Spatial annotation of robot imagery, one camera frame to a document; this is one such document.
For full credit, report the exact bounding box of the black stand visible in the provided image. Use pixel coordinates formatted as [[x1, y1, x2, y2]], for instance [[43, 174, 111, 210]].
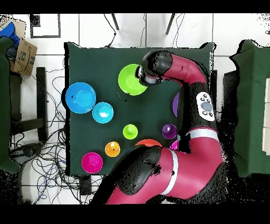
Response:
[[223, 70, 239, 123]]

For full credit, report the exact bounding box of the cardboard box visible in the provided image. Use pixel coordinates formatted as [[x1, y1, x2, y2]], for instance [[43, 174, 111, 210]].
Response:
[[9, 38, 38, 77]]

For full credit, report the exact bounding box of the black bench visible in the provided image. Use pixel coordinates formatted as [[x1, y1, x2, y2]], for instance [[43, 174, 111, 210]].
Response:
[[9, 67, 48, 142]]

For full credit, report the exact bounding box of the black floor box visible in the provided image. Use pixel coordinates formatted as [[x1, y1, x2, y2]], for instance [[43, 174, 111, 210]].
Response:
[[79, 175, 92, 196]]

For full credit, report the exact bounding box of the purple bowl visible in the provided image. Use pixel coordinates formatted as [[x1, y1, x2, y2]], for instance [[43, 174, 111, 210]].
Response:
[[172, 92, 180, 118]]

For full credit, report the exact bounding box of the green cloth covered table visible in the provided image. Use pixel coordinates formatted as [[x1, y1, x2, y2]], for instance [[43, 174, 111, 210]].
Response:
[[228, 39, 270, 178], [0, 36, 22, 174]]

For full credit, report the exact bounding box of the small blue bowl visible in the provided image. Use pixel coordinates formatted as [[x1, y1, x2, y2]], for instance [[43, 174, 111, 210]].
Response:
[[92, 101, 114, 124]]

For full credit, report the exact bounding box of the orange cup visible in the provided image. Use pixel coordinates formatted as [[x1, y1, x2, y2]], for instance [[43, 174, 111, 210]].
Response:
[[104, 141, 121, 158]]

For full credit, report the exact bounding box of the dark grey stand base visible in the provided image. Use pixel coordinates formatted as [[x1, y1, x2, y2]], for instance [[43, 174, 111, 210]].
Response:
[[10, 143, 45, 164]]

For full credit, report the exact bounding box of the green bowl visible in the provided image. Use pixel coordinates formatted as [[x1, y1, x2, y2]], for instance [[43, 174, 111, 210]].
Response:
[[118, 63, 148, 96]]

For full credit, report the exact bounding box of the large blue bowl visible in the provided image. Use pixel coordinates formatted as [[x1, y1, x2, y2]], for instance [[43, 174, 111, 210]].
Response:
[[65, 82, 97, 114]]

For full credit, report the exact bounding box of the purple cup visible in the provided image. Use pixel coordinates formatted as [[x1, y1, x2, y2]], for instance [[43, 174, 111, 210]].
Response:
[[161, 124, 178, 140]]

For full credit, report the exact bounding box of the black cable with plug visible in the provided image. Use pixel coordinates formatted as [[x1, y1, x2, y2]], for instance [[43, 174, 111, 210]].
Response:
[[103, 13, 117, 48]]

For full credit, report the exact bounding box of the green cup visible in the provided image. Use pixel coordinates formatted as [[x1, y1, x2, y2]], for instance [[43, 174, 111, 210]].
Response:
[[122, 124, 139, 141]]

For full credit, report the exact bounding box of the black square frame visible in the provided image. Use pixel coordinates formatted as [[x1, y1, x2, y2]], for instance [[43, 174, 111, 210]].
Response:
[[30, 14, 61, 39]]

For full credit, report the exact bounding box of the black tripod leg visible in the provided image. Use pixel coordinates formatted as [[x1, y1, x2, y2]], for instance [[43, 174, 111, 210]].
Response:
[[165, 13, 176, 35], [111, 13, 119, 30]]

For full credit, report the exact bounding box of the tangle of floor cables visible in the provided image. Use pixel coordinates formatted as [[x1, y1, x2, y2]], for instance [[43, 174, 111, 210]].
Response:
[[9, 61, 104, 204]]

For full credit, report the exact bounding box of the dark green tablecloth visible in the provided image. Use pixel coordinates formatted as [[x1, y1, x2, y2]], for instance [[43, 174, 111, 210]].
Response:
[[64, 42, 217, 177]]

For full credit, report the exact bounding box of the small red bowl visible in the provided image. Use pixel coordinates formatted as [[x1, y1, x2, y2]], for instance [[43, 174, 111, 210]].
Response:
[[81, 152, 104, 174]]

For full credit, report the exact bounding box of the orange bowl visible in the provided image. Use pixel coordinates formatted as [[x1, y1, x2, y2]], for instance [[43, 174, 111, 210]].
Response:
[[134, 138, 163, 148]]

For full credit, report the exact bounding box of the blue cloth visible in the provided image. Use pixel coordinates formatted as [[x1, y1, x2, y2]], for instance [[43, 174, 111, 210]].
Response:
[[0, 21, 21, 47]]

